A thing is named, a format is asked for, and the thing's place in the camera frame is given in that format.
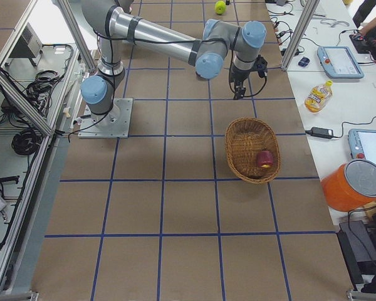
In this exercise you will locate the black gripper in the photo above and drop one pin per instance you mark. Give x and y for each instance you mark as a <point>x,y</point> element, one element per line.
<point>238,77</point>

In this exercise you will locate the red apple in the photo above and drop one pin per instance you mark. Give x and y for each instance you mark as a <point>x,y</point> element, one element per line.
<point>264,159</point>

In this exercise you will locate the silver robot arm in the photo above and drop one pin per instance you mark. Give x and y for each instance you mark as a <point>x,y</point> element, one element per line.
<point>114,25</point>

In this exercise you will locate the woven wicker basket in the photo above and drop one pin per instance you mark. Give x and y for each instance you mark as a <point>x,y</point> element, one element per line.
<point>244,138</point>

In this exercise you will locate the orange juice bottle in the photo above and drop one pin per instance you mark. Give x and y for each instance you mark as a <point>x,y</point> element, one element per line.
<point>319,96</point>

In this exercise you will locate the green apple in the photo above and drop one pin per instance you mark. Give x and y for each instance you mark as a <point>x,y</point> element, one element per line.
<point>220,7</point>

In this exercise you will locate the black power adapter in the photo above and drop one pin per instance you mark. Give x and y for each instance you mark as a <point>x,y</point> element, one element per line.
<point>320,132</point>

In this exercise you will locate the blue teach pendant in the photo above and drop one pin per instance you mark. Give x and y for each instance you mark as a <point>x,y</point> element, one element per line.
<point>362,144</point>
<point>338,62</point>

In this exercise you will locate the orange round container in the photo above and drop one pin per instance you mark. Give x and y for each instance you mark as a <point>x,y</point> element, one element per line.
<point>351,186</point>

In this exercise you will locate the aluminium frame post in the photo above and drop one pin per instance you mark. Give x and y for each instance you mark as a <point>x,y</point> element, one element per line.
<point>303,22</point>

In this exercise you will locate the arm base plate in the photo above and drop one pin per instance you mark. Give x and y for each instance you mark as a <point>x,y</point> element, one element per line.
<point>115,124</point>

